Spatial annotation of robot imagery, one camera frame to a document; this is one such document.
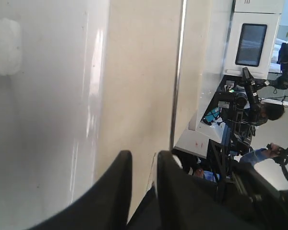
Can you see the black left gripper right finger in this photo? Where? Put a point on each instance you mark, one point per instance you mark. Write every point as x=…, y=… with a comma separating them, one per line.
x=184, y=206

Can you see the thin metal skewer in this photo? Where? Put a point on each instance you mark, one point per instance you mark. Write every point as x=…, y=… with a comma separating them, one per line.
x=177, y=74

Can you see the white plastic tray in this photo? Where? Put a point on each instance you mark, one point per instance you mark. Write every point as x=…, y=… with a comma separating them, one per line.
x=52, y=59

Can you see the white cabinet with screen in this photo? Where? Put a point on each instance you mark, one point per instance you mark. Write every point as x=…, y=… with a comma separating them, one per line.
x=242, y=33

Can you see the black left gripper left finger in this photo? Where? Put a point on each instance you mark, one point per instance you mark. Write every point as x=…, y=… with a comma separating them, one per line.
x=105, y=206

